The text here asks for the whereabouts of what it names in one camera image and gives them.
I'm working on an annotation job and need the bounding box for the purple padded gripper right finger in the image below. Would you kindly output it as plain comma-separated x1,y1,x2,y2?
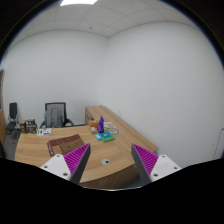
131,144,180,186

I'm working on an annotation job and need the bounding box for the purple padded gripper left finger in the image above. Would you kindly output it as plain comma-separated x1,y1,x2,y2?
41,144,91,184

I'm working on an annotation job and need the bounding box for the wooden L-shaped desk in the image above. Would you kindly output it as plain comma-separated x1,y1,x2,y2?
15,106,157,189

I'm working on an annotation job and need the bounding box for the blue small box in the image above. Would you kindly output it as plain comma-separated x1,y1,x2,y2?
95,134,102,140

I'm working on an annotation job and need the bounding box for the white green card packet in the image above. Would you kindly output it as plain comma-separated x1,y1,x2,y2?
37,128,51,136

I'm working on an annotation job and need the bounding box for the green book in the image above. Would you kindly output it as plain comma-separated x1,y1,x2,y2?
100,131,115,142

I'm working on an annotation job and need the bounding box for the orange box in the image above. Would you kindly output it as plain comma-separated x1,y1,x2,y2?
89,121,99,129

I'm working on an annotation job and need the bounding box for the purple spray bottle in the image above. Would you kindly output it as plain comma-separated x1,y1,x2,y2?
97,116,104,133

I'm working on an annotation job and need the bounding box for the black mesh office chair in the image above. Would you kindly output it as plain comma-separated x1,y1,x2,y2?
40,102,74,128

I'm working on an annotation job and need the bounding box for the dark patterned box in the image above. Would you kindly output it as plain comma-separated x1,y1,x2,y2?
26,119,37,134

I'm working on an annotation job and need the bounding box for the brown patterned box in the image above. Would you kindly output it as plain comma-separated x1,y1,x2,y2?
19,120,27,134

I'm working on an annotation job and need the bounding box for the black side chair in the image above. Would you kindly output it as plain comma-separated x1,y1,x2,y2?
6,102,18,135

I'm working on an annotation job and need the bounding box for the ceiling light panel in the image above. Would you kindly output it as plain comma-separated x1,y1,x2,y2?
60,0,98,6

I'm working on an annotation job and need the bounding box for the grey cable grommet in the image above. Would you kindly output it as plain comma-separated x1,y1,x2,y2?
101,159,110,165

